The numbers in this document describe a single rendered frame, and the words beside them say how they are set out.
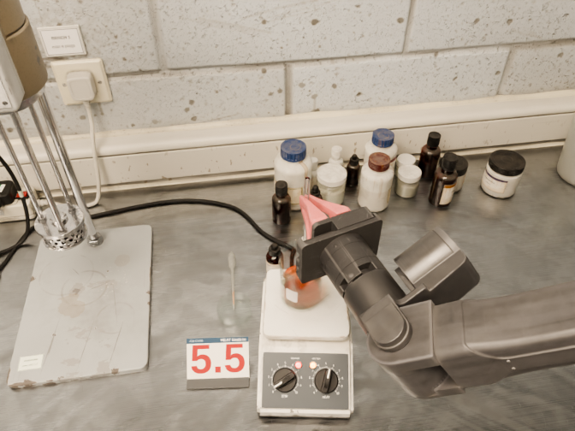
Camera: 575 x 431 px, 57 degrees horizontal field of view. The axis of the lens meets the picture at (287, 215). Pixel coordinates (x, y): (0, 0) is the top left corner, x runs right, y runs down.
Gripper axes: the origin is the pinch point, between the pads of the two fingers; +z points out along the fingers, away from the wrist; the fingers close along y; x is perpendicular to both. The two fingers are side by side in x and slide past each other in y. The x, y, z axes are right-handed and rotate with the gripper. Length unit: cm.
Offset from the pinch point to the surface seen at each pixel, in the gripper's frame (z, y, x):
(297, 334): -7.1, 4.4, 17.0
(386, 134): 24.2, -29.3, 14.7
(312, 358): -9.9, 3.4, 19.6
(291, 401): -13.0, 8.1, 22.3
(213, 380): -4.1, 16.3, 25.4
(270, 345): -5.9, 7.9, 19.0
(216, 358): -2.0, 14.9, 23.6
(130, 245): 26.5, 21.2, 24.9
